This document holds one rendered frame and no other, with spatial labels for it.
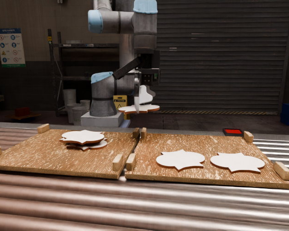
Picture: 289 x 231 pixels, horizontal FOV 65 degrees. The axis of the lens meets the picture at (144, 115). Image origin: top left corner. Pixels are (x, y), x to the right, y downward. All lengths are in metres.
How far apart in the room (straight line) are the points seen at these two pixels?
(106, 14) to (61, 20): 5.12
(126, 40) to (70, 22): 4.69
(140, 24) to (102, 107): 0.58
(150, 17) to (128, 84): 0.53
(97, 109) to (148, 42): 0.58
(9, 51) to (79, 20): 1.88
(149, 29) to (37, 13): 5.54
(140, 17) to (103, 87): 0.54
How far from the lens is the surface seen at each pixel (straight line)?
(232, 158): 0.71
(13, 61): 6.49
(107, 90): 1.21
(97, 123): 1.22
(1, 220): 0.56
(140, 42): 0.75
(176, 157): 0.68
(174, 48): 5.40
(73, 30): 5.82
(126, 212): 0.50
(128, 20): 0.85
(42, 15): 6.15
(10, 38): 6.50
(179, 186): 0.60
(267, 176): 0.67
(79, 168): 0.65
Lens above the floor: 1.22
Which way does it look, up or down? 13 degrees down
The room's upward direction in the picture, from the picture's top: straight up
